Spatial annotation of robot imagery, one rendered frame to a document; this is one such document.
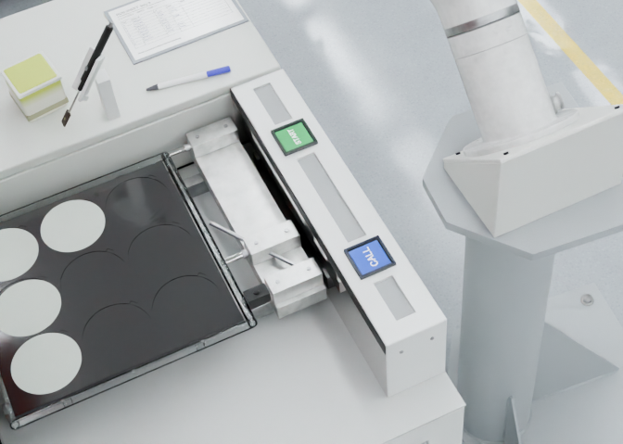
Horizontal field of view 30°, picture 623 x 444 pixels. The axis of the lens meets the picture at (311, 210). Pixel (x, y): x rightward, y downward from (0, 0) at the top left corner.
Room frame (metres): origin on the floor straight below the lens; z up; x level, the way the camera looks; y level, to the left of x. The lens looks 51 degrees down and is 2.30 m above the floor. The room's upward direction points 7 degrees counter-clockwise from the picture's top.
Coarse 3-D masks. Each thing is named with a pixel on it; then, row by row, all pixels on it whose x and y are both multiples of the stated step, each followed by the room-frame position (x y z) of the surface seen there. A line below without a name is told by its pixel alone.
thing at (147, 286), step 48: (96, 192) 1.20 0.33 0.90; (144, 192) 1.19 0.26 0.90; (96, 240) 1.10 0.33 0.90; (144, 240) 1.09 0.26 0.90; (192, 240) 1.08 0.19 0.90; (0, 288) 1.03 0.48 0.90; (96, 288) 1.01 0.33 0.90; (144, 288) 1.00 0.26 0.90; (192, 288) 0.99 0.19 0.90; (0, 336) 0.95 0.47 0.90; (96, 336) 0.93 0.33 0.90; (144, 336) 0.92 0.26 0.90; (192, 336) 0.91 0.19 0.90; (96, 384) 0.85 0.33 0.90
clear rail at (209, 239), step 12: (168, 156) 1.26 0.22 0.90; (168, 168) 1.23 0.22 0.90; (180, 180) 1.20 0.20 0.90; (180, 192) 1.18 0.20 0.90; (192, 204) 1.15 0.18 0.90; (192, 216) 1.13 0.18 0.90; (204, 228) 1.10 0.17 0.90; (204, 240) 1.08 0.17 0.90; (216, 252) 1.05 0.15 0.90; (228, 276) 1.00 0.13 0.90; (240, 300) 0.96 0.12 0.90; (252, 312) 0.94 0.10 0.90
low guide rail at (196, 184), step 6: (198, 174) 1.25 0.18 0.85; (186, 180) 1.25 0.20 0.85; (192, 180) 1.24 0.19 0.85; (198, 180) 1.24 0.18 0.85; (186, 186) 1.23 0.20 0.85; (192, 186) 1.23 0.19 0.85; (198, 186) 1.24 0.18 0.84; (204, 186) 1.24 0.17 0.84; (192, 192) 1.23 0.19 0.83; (198, 192) 1.24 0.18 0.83; (204, 192) 1.24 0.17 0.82
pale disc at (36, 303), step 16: (16, 288) 1.03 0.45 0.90; (32, 288) 1.03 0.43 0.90; (48, 288) 1.02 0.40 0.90; (0, 304) 1.00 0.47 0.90; (16, 304) 1.00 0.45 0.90; (32, 304) 1.00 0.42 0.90; (48, 304) 0.99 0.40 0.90; (0, 320) 0.98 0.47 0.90; (16, 320) 0.97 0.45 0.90; (32, 320) 0.97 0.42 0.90; (48, 320) 0.97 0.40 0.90
